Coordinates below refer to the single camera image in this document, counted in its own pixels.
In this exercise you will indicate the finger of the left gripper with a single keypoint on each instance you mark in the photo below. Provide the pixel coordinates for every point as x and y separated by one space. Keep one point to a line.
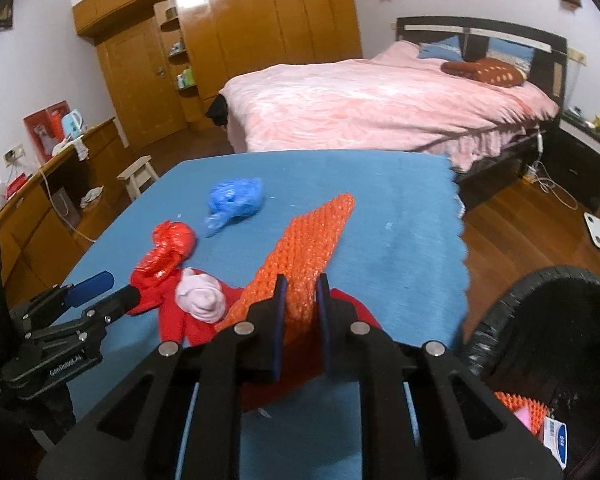
114 306
89 289

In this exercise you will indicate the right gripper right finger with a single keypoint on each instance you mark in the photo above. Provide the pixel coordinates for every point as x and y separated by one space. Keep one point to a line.
324 303

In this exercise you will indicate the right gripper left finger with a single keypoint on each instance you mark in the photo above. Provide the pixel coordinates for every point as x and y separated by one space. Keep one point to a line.
279 299

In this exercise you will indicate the orange foam net sleeve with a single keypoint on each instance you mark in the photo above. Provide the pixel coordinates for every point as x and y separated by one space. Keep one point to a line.
301 255

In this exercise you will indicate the red fleece cloth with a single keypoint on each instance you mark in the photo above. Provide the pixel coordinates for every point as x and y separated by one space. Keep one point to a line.
302 358

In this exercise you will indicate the white and blue box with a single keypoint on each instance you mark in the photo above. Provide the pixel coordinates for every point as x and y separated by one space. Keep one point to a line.
555 438

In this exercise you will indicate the black trash bin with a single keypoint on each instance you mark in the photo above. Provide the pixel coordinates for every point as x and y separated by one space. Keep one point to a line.
541 340

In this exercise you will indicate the long wooden sideboard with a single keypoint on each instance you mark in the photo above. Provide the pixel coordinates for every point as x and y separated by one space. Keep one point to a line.
53 220

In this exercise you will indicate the pink crumpled tissue ball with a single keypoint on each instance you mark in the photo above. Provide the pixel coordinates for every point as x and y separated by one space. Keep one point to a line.
201 296

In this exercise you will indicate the red shiny foil ball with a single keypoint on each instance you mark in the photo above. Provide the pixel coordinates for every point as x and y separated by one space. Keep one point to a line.
173 242

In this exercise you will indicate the blue table mat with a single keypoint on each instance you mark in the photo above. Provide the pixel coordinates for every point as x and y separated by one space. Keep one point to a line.
383 226

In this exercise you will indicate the blue crumpled plastic bag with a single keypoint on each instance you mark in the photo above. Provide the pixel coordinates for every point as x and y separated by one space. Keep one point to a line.
233 200

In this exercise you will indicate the small white wooden stool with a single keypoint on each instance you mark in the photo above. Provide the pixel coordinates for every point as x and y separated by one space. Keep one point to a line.
138 175

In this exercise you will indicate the light blue electric kettle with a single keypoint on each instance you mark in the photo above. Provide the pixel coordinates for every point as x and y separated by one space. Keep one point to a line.
73 124

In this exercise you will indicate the black cloth at bed foot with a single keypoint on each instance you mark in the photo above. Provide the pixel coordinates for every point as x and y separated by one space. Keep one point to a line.
217 111

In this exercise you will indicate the pink paper sheet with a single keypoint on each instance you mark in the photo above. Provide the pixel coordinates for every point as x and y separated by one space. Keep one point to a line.
532 416

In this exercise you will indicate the bed with pink blanket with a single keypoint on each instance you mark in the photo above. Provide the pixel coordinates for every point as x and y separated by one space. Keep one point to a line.
396 101

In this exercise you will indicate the wooden wardrobe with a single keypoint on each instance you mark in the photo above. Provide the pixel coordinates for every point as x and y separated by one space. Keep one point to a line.
164 61

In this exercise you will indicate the left blue pillow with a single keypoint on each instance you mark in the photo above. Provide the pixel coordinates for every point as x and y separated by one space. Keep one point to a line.
448 49

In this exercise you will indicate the blue pillow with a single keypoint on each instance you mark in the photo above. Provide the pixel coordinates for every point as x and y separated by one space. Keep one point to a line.
518 55
448 49

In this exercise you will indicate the brown dotted pillow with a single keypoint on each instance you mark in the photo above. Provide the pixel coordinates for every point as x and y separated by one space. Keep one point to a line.
488 71

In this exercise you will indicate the black bedside table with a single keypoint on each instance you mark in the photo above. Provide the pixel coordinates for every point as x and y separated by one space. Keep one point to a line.
572 158

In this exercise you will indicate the right blue pillow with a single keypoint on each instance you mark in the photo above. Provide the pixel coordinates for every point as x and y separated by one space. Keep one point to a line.
518 55

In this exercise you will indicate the red picture frame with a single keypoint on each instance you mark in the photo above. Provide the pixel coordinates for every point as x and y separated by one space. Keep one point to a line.
45 129

